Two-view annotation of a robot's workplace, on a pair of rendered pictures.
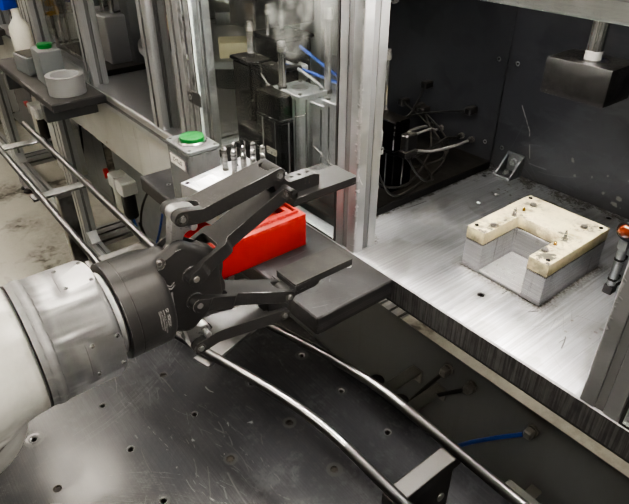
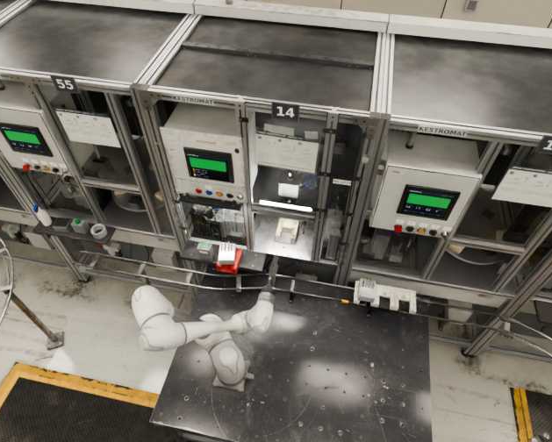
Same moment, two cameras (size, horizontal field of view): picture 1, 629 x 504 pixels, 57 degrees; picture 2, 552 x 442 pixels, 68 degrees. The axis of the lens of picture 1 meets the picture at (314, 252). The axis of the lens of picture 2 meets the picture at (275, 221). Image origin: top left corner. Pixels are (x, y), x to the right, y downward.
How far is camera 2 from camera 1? 1.94 m
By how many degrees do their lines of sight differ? 34
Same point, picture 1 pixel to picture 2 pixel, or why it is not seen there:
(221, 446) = (247, 303)
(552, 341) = (301, 251)
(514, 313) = (291, 248)
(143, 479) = not seen: hidden behind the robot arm
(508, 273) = (285, 238)
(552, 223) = (289, 225)
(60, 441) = not seen: hidden behind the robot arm
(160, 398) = (225, 303)
